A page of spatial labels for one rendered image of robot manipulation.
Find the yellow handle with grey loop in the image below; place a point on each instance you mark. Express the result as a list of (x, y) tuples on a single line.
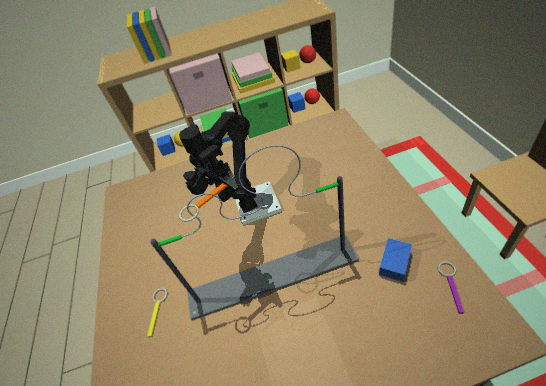
[(155, 311)]

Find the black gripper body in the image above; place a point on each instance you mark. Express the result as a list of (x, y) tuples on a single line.
[(207, 160)]

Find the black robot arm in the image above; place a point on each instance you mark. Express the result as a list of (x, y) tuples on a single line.
[(194, 142)]

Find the blue rectangular block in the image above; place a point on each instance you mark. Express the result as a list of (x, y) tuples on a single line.
[(395, 260)]

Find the grey loop with purple handle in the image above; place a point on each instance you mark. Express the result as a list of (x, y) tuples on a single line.
[(453, 287)]

